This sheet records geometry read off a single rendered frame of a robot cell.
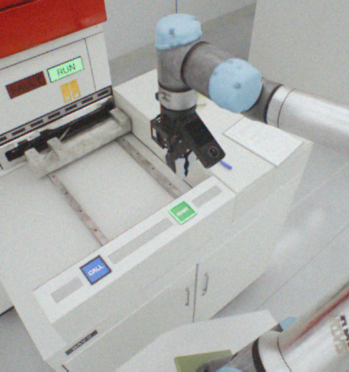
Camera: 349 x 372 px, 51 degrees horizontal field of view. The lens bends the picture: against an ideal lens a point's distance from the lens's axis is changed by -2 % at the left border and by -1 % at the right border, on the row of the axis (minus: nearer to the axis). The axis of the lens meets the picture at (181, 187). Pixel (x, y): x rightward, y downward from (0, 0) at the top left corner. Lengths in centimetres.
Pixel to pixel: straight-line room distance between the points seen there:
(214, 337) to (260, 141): 58
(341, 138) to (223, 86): 20
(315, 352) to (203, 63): 42
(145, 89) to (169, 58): 73
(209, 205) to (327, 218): 138
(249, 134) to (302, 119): 55
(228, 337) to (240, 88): 62
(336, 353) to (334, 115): 34
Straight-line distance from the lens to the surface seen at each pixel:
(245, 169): 106
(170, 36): 60
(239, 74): 55
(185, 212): 95
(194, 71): 58
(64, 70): 124
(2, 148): 128
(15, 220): 122
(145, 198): 116
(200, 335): 96
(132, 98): 130
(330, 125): 62
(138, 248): 90
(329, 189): 242
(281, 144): 115
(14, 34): 109
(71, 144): 129
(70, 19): 114
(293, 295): 197
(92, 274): 88
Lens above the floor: 173
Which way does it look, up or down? 50 degrees down
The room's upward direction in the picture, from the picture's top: straight up
